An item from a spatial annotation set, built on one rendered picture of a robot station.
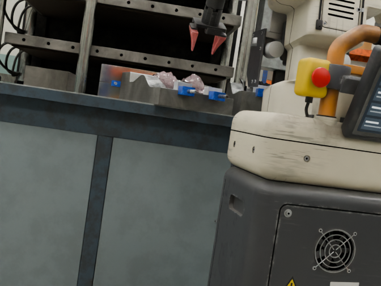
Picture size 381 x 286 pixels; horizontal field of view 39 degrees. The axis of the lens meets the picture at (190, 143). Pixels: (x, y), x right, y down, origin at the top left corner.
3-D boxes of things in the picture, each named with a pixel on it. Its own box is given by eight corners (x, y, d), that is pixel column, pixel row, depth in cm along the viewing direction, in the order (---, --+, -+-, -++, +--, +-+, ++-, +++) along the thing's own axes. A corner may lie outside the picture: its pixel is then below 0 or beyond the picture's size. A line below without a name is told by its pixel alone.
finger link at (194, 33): (183, 45, 178) (190, 17, 173) (204, 49, 180) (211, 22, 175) (186, 53, 172) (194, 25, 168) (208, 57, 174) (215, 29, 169)
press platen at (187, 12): (240, 26, 263) (242, 16, 263) (10, -12, 253) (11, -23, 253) (219, 43, 337) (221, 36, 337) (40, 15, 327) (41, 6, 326)
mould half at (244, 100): (312, 127, 187) (318, 88, 186) (238, 116, 184) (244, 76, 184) (277, 123, 236) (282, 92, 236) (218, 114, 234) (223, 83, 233)
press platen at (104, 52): (233, 77, 265) (234, 67, 264) (3, 41, 254) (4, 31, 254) (214, 83, 338) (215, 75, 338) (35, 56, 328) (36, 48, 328)
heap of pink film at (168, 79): (210, 95, 190) (214, 73, 189) (163, 87, 183) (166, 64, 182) (183, 93, 214) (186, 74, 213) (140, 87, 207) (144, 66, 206)
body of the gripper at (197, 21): (191, 22, 174) (197, -1, 170) (221, 28, 177) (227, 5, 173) (194, 29, 169) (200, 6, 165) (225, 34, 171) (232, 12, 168)
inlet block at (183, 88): (201, 101, 166) (204, 84, 166) (186, 99, 165) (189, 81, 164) (186, 100, 179) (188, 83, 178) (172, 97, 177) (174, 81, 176)
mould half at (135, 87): (231, 115, 180) (236, 82, 180) (158, 104, 171) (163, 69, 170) (178, 108, 227) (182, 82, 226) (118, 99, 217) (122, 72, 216)
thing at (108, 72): (152, 108, 261) (157, 72, 260) (96, 100, 259) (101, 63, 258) (151, 108, 311) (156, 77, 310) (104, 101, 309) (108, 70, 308)
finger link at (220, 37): (195, 47, 179) (203, 20, 174) (216, 51, 181) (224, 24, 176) (199, 55, 173) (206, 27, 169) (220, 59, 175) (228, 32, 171)
